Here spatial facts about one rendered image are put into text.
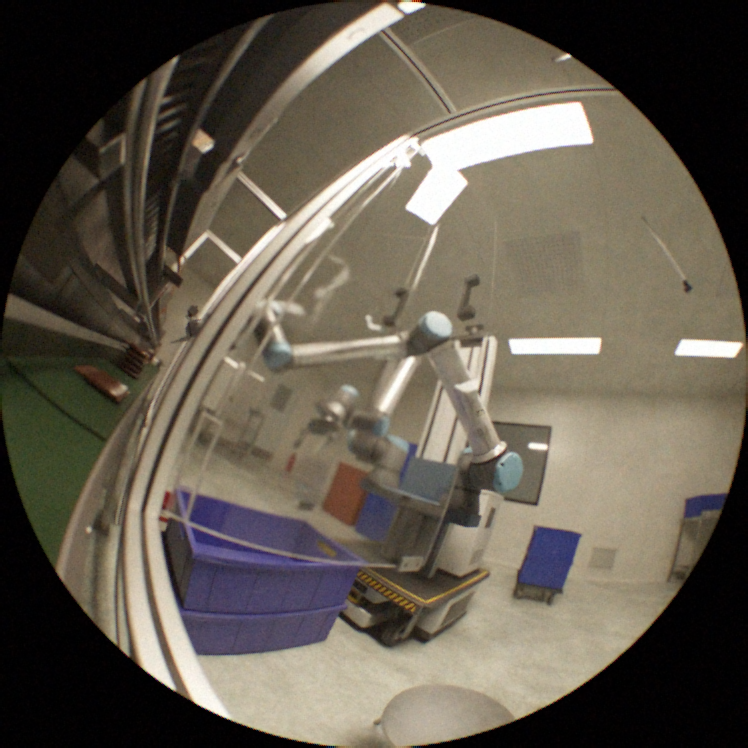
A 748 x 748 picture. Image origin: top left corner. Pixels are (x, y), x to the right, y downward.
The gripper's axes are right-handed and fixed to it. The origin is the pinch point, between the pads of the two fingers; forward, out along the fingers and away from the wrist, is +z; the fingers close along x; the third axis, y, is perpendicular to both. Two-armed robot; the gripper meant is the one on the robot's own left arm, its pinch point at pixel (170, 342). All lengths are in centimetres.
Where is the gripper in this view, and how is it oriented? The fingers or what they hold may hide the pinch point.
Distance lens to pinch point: 80.9
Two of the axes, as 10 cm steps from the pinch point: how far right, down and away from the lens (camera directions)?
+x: 7.3, 0.5, -6.8
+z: -6.7, 2.5, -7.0
